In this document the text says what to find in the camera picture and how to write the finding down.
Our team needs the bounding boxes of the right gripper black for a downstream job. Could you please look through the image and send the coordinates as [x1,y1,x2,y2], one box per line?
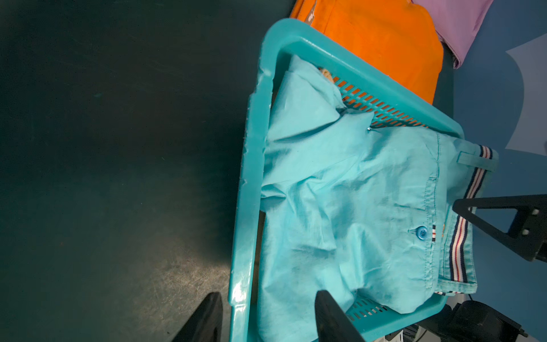
[453,194,546,262]

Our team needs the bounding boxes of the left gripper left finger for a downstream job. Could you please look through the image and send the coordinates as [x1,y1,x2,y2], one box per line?
[172,292,223,342]

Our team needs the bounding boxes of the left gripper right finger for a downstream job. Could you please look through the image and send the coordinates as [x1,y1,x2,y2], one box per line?
[314,290,365,342]

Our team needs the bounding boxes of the teal pants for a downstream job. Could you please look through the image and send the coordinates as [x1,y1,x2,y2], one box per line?
[257,56,499,341]

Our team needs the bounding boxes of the teal plastic basket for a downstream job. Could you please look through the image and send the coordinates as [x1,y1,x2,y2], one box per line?
[227,18,466,342]

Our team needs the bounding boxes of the orange pants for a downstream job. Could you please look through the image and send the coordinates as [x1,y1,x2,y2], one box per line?
[290,0,444,103]

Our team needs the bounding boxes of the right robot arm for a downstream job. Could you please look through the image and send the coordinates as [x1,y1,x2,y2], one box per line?
[419,194,546,341]

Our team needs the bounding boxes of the purple folded garment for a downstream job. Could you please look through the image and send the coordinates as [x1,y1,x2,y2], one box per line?
[413,0,494,69]

